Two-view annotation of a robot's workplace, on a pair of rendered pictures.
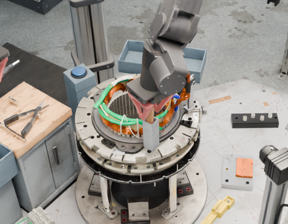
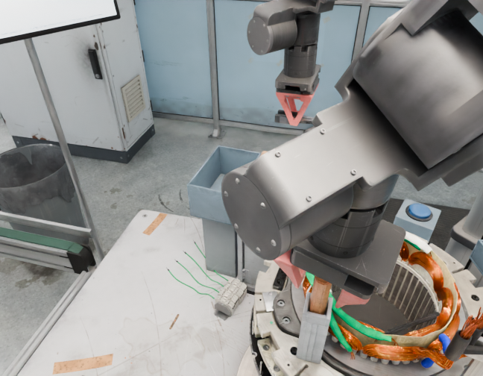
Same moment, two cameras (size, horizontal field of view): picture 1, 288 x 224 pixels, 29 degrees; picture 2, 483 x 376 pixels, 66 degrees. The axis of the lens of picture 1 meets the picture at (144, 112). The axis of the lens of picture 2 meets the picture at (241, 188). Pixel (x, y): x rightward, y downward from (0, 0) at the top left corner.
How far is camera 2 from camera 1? 0.98 m
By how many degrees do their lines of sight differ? 52
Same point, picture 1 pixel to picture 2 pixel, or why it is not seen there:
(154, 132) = (308, 331)
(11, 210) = (224, 258)
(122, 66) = (478, 253)
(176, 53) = (344, 156)
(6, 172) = (221, 211)
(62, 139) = not seen: hidden behind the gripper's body
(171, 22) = (399, 31)
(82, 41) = (482, 197)
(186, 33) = (431, 116)
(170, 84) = (245, 211)
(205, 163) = not seen: outside the picture
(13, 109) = not seen: hidden behind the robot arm
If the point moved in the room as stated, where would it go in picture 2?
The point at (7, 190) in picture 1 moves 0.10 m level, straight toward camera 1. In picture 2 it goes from (226, 235) to (191, 257)
